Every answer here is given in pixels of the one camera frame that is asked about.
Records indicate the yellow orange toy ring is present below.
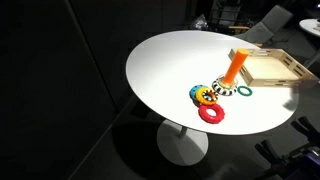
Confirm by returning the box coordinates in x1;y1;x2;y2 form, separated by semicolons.
195;87;220;107

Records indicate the black stand with knobs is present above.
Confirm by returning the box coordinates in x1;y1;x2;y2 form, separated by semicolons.
254;116;320;180

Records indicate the black white striped base ring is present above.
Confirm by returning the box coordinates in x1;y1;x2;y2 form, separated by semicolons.
211;75;239;97

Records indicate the grey lounge chair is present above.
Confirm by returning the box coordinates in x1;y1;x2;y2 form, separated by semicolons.
236;5;293;45

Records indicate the orange ring holder post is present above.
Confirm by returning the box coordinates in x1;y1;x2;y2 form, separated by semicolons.
222;48;249;84

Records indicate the wooden tray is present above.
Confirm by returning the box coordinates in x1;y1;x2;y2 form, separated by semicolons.
239;49;319;88

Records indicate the blue toy ring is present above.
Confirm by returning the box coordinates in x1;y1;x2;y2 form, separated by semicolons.
189;84;208;101

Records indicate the white round pedestal table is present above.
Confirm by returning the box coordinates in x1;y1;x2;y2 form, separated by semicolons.
126;30;299;166

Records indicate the small green ring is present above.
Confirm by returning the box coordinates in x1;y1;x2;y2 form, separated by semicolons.
237;85;253;97

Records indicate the red toy ring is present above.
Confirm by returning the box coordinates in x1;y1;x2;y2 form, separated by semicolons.
198;103;226;125

